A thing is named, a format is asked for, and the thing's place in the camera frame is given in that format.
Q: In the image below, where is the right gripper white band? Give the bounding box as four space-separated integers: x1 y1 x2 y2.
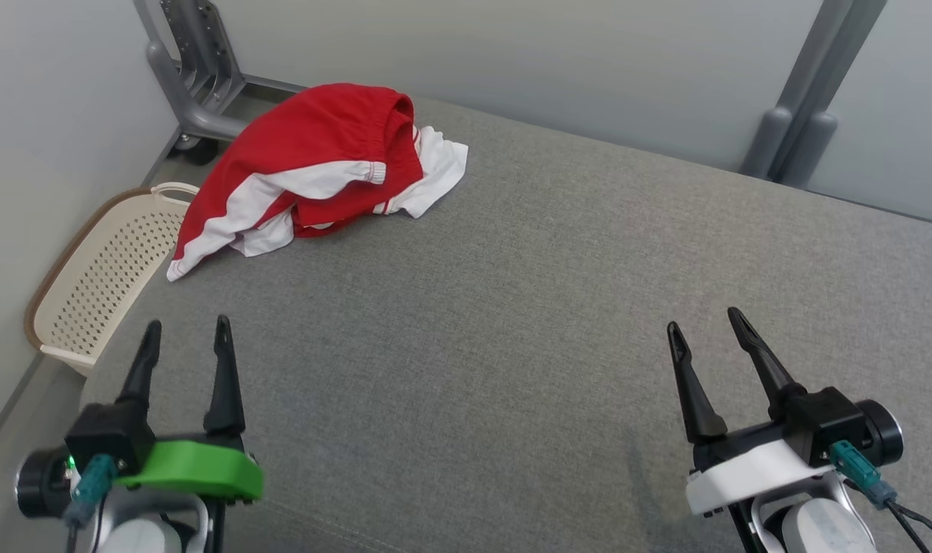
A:
667 307 904 517

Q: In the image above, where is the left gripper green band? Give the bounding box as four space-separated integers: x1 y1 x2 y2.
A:
16 315 265 517

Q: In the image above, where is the red shorts white side stripe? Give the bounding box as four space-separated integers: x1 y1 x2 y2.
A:
166 83 424 283

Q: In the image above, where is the red Bulls 23 jersey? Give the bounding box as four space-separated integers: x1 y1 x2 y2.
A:
231 127 469 259

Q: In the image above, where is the cream perforated laundry basket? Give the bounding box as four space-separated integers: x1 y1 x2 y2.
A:
24 182 201 377

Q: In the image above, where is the black caster wheel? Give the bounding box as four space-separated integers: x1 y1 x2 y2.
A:
175 134 219 167

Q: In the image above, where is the left teal connector black cable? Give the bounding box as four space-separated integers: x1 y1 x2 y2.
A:
62 453 119 553

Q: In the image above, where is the teal connector black cable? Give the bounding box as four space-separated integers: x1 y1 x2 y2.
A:
829 440 932 553
62 453 119 553

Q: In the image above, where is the right teal connector black cable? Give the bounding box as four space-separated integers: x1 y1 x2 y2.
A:
829 440 932 553

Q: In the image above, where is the grey partition post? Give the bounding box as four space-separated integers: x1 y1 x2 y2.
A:
777 0 889 190
740 0 858 182

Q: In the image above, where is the grey metal stand frame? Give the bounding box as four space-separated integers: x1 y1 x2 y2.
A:
133 0 309 144

